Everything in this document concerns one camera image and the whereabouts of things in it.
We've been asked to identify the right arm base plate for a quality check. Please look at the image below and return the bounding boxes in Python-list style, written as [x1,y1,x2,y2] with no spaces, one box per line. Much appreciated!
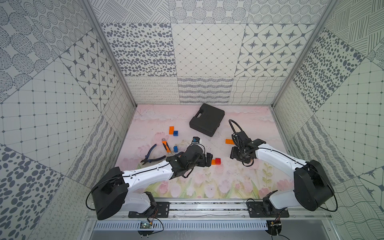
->
[246,201,290,218]

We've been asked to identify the orange handled tool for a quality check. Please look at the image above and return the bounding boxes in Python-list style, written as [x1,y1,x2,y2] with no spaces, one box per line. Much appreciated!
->
[162,138,172,156]

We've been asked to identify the left controller board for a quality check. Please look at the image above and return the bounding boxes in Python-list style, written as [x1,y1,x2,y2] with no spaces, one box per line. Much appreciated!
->
[138,222,154,237]

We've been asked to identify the controller board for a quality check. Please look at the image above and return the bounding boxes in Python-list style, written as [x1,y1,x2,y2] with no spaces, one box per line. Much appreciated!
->
[266,220,282,236]
[138,222,154,237]

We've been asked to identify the black plastic carrying case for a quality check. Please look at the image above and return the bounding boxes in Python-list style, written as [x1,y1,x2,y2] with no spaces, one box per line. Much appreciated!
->
[189,104,225,137]

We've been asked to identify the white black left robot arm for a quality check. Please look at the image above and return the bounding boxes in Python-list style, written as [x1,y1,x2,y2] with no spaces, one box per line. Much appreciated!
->
[89,144,213,221]

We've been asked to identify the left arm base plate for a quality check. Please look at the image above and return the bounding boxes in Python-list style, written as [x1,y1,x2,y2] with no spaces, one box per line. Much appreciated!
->
[129,202,170,219]

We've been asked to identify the blue handled pliers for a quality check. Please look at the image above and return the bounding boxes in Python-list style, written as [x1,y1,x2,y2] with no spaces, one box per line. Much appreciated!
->
[140,143,167,166]

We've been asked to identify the right controller board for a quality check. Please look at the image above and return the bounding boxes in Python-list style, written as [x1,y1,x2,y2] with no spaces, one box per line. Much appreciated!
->
[266,220,282,236]

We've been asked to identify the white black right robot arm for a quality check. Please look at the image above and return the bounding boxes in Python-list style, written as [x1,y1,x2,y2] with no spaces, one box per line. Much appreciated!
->
[230,131,335,215]

